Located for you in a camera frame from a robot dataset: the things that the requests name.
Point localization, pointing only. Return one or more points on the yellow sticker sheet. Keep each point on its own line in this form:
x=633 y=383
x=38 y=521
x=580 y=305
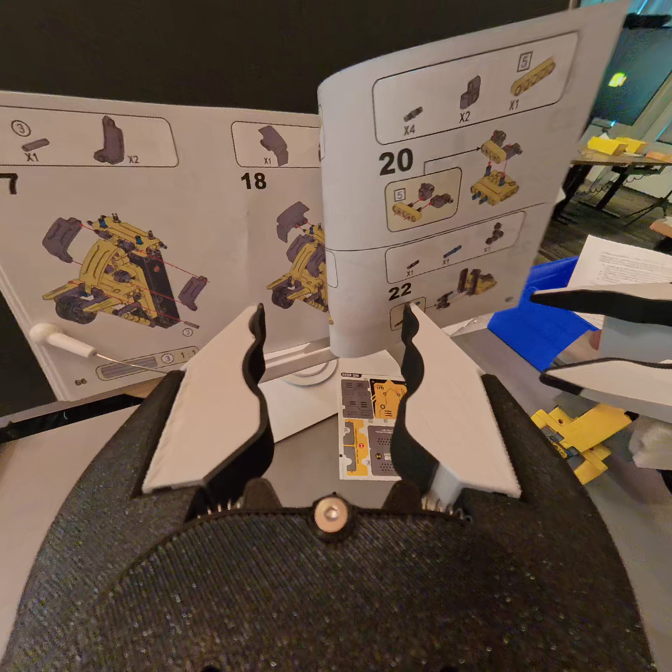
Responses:
x=362 y=451

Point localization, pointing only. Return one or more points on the large dark screen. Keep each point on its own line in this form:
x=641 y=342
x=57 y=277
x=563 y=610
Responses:
x=640 y=63

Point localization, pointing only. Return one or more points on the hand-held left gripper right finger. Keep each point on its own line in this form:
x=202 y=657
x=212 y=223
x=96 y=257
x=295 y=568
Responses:
x=462 y=430

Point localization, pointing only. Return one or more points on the white printed paper sheet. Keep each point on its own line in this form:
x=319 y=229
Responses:
x=619 y=262

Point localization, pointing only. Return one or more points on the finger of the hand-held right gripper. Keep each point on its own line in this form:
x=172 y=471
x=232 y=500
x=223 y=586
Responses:
x=630 y=380
x=630 y=294

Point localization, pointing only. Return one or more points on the black divider panel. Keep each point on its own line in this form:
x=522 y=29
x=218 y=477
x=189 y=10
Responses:
x=157 y=42

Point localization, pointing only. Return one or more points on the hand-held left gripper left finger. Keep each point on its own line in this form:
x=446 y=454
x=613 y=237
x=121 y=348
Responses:
x=210 y=409

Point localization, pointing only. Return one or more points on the wooden table black legs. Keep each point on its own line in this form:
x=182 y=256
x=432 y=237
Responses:
x=619 y=161

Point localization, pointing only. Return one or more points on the small yellow toy assembly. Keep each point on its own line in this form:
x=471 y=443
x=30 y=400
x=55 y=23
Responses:
x=582 y=430

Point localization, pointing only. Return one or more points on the blue bin holding paper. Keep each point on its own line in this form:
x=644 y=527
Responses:
x=530 y=315

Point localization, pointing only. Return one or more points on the white book stand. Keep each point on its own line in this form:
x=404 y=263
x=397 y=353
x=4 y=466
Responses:
x=299 y=409

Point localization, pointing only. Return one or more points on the yellow parts tray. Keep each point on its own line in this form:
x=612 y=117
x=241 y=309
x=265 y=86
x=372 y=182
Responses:
x=609 y=144

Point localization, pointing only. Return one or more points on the instruction booklet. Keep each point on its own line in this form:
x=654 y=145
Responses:
x=210 y=210

